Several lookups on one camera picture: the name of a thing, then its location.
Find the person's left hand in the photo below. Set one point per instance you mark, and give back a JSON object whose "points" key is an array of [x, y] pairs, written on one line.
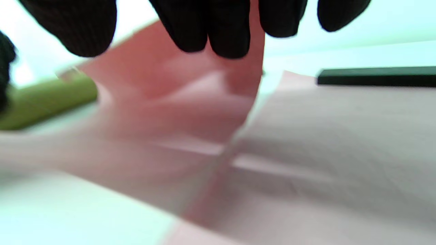
{"points": [[5, 68]]}

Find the pink paper sheet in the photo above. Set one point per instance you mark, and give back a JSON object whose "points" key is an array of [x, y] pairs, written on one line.
{"points": [[177, 102], [340, 153]]}

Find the person's right hand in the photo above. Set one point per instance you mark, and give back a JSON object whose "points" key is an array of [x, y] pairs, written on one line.
{"points": [[211, 23]]}

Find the black rectangular weight bar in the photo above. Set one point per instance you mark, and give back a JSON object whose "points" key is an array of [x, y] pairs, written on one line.
{"points": [[378, 76]]}

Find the brown cardboard mailing tube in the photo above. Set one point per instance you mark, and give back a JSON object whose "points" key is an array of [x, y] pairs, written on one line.
{"points": [[47, 102]]}

